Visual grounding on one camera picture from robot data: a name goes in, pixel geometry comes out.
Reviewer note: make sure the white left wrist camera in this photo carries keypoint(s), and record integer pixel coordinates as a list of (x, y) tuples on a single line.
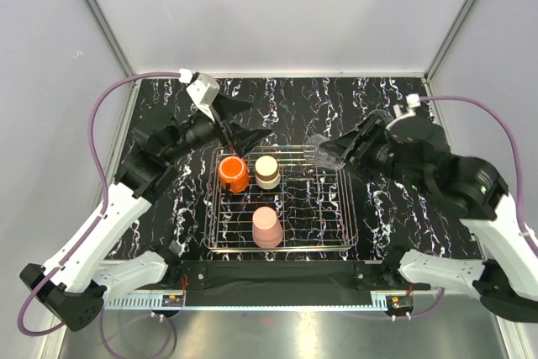
[(201, 88)]

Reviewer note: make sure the pink plastic cup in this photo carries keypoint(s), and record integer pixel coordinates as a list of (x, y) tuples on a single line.
[(267, 231)]

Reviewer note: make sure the black marbled table mat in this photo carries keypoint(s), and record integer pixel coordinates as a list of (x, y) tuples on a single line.
[(387, 213)]

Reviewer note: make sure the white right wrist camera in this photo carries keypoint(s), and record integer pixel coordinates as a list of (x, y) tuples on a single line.
[(406, 110)]

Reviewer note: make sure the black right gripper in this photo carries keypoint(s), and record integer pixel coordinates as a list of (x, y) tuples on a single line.
[(343, 147)]

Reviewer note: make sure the large clear glass cup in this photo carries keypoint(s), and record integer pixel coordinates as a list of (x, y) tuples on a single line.
[(384, 115)]

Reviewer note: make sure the beige brown ceramic cup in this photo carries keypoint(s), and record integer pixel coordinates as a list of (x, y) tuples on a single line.
[(267, 172)]

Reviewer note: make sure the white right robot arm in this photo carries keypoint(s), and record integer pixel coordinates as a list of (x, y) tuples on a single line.
[(471, 190)]

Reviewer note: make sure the metal wire dish rack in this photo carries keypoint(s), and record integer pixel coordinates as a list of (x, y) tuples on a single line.
[(314, 205)]

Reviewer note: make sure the orange translucent plastic cup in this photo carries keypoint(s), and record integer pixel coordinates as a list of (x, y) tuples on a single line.
[(233, 174)]

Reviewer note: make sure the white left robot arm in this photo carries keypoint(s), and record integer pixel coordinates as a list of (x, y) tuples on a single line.
[(71, 284)]

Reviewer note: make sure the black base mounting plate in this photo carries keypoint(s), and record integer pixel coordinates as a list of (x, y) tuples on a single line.
[(281, 283)]

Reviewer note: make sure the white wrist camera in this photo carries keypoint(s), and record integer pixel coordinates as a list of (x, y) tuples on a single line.
[(406, 110), (201, 88)]

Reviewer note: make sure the small clear glass cup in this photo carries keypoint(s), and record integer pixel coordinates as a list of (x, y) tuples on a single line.
[(316, 156)]

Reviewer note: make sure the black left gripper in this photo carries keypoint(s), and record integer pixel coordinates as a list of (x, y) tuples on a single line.
[(242, 138)]

